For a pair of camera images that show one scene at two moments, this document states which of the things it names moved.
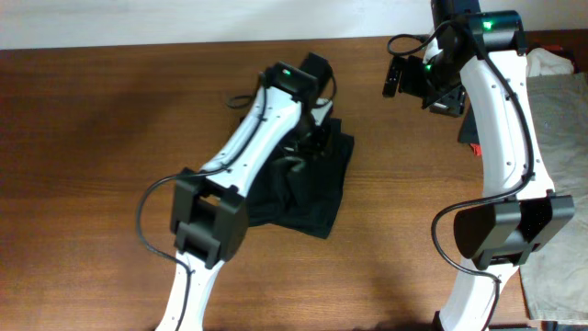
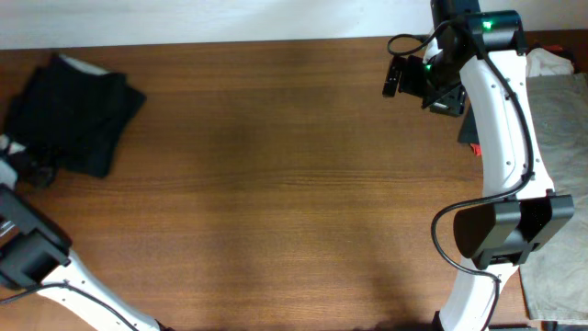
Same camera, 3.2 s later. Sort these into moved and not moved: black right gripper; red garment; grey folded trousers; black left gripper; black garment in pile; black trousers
Moved: black trousers; black left gripper
Not moved: grey folded trousers; black garment in pile; red garment; black right gripper
